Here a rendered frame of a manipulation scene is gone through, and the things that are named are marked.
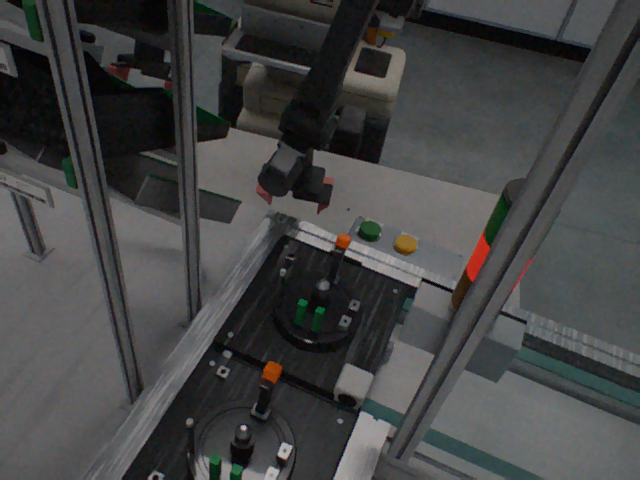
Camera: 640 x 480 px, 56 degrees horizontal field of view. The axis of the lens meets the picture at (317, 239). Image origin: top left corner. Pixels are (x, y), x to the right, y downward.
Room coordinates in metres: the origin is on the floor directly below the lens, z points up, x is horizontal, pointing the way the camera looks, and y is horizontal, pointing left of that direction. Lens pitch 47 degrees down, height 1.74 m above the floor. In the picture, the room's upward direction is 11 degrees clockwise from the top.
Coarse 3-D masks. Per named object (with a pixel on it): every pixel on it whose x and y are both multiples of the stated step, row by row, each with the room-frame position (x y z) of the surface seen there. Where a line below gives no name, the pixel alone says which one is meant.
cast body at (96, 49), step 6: (84, 30) 0.76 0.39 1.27; (84, 36) 0.73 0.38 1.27; (90, 36) 0.74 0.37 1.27; (84, 42) 0.73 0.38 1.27; (90, 42) 0.74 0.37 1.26; (96, 42) 0.75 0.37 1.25; (84, 48) 0.72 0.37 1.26; (90, 48) 0.73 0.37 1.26; (96, 48) 0.74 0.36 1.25; (102, 48) 0.74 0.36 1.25; (90, 54) 0.73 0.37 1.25; (96, 54) 0.73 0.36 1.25; (102, 54) 0.74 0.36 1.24; (96, 60) 0.73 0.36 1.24; (102, 66) 0.74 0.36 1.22
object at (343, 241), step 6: (342, 234) 0.64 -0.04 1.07; (336, 240) 0.63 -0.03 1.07; (342, 240) 0.63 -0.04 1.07; (348, 240) 0.63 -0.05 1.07; (336, 246) 0.62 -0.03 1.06; (342, 246) 0.62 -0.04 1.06; (348, 246) 0.63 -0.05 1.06; (336, 252) 0.61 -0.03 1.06; (342, 252) 0.61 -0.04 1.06; (336, 258) 0.62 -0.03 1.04; (342, 258) 0.62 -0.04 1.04; (336, 264) 0.61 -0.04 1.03; (330, 270) 0.61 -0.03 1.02; (336, 270) 0.61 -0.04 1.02; (330, 276) 0.60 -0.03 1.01; (336, 276) 0.61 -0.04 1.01
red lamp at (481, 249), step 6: (480, 240) 0.39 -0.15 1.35; (480, 246) 0.39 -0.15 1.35; (486, 246) 0.38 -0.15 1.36; (474, 252) 0.39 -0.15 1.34; (480, 252) 0.39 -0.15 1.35; (486, 252) 0.38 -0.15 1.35; (474, 258) 0.39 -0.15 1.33; (480, 258) 0.38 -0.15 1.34; (468, 264) 0.40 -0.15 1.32; (474, 264) 0.39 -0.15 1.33; (480, 264) 0.38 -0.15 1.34; (468, 270) 0.39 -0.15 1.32; (474, 270) 0.38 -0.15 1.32; (474, 276) 0.38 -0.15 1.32
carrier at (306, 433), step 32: (192, 384) 0.40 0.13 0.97; (224, 384) 0.41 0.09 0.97; (256, 384) 0.41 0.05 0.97; (192, 416) 0.35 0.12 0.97; (224, 416) 0.35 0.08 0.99; (256, 416) 0.35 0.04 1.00; (288, 416) 0.38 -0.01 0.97; (320, 416) 0.38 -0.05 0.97; (352, 416) 0.39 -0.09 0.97; (160, 448) 0.30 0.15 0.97; (192, 448) 0.29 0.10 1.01; (224, 448) 0.31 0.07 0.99; (256, 448) 0.32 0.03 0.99; (288, 448) 0.32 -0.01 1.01; (320, 448) 0.34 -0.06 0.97
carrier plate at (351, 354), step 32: (320, 256) 0.67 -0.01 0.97; (256, 288) 0.58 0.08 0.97; (384, 288) 0.63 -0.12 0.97; (256, 320) 0.52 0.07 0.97; (384, 320) 0.57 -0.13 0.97; (256, 352) 0.47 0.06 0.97; (288, 352) 0.48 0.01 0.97; (320, 352) 0.49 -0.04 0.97; (352, 352) 0.50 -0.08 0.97; (320, 384) 0.43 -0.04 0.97
